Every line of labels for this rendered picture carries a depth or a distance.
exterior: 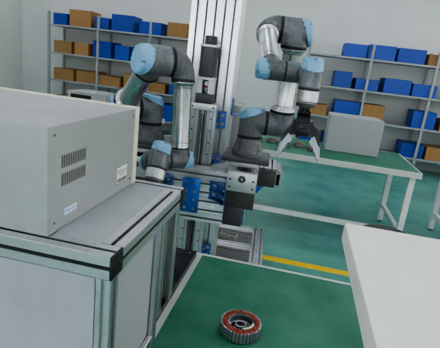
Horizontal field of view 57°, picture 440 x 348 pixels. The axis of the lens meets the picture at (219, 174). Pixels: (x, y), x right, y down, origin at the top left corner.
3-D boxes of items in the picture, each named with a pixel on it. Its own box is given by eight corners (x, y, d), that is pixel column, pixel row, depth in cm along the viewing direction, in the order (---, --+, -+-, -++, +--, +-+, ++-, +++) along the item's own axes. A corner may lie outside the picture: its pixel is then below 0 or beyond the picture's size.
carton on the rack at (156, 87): (151, 90, 787) (151, 81, 783) (171, 92, 780) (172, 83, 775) (143, 90, 749) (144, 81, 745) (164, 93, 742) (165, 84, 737)
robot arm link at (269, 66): (255, 8, 178) (258, 57, 141) (280, 11, 178) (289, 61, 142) (251, 34, 186) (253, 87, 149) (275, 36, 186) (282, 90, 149)
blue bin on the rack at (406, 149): (394, 151, 722) (396, 138, 716) (414, 154, 716) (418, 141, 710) (398, 155, 682) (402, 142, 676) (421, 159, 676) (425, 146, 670)
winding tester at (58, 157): (-6, 157, 117) (-8, 85, 112) (135, 181, 110) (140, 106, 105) (-149, 196, 80) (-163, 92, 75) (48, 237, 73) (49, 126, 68)
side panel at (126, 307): (144, 335, 105) (152, 221, 97) (155, 338, 105) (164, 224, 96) (89, 424, 79) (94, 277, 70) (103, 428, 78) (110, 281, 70)
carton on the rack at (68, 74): (65, 78, 818) (65, 67, 813) (84, 81, 810) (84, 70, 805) (53, 78, 781) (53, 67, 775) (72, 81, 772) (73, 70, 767)
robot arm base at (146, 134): (139, 136, 210) (140, 117, 208) (167, 139, 209) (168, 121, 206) (129, 141, 196) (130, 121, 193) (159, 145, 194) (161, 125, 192)
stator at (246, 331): (211, 326, 112) (213, 315, 111) (241, 315, 119) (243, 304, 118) (237, 351, 103) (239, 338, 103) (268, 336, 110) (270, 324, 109)
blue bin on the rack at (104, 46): (103, 57, 791) (104, 41, 784) (121, 59, 784) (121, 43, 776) (92, 56, 752) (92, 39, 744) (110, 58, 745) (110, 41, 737)
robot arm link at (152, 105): (166, 123, 198) (168, 95, 194) (139, 122, 191) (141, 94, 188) (157, 119, 208) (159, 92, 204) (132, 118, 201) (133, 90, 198)
